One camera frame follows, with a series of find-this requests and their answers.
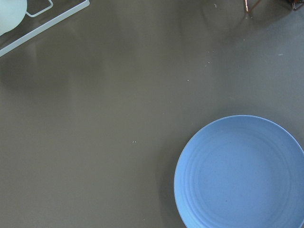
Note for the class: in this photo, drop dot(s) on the white wire cup rack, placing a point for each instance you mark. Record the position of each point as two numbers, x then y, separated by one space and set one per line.
40 15

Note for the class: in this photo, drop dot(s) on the copper wire bottle rack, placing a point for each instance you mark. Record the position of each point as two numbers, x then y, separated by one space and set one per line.
251 4

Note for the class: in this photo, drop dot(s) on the pale green cup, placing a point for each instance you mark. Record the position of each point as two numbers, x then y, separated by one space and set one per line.
12 12

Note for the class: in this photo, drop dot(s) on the blue round plate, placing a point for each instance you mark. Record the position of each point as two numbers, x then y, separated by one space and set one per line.
241 171

